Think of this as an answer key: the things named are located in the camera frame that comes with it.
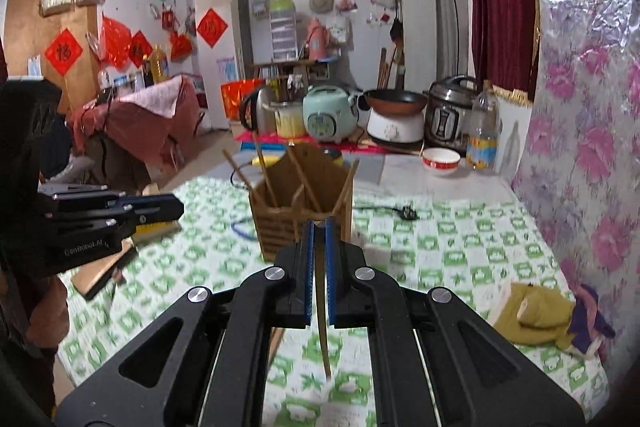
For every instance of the green white patterned tablecloth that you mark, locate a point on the green white patterned tablecloth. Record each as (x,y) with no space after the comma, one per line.
(129,352)

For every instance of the olive green cloth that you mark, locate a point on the olive green cloth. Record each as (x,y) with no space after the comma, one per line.
(533,315)

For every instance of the yellow enamel pot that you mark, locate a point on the yellow enamel pot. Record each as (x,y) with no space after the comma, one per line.
(289,119)

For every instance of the white refrigerator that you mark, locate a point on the white refrigerator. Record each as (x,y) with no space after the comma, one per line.
(225,50)

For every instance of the yellow tissue pack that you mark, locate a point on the yellow tissue pack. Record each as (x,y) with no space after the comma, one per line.
(146,233)

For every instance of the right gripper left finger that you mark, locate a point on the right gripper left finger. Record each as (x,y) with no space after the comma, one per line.
(234,335)

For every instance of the red cloth covered furniture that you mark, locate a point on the red cloth covered furniture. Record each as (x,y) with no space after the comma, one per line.
(139,138)

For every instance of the gold black notebook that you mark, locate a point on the gold black notebook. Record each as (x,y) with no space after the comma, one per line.
(90,279)

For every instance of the chopstick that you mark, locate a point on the chopstick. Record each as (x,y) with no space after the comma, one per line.
(236,169)
(303,178)
(347,186)
(263,167)
(320,291)

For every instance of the person's left hand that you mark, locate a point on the person's left hand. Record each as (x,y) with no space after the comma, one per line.
(50,321)

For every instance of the silver pressure cooker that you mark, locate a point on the silver pressure cooker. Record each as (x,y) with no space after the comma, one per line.
(448,109)

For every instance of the brown frying pan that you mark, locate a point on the brown frying pan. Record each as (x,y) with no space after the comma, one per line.
(391,102)

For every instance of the wooden utensil holder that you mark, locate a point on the wooden utensil holder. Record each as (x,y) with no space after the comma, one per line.
(283,226)

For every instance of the stainless electric kettle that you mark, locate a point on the stainless electric kettle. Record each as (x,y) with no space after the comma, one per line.
(256,113)

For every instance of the plastic oil bottle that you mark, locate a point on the plastic oil bottle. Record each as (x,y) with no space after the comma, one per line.
(483,130)

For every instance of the mint green rice cooker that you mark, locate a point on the mint green rice cooker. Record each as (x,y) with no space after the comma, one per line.
(330,113)

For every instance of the purple cloth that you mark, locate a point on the purple cloth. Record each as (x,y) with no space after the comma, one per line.
(588,327)

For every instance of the white induction cooker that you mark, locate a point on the white induction cooker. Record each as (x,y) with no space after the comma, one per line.
(396,130)

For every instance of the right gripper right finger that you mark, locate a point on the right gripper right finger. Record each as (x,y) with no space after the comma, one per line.
(395,318)

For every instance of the red white bowl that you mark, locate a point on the red white bowl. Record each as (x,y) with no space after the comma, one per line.
(440,161)

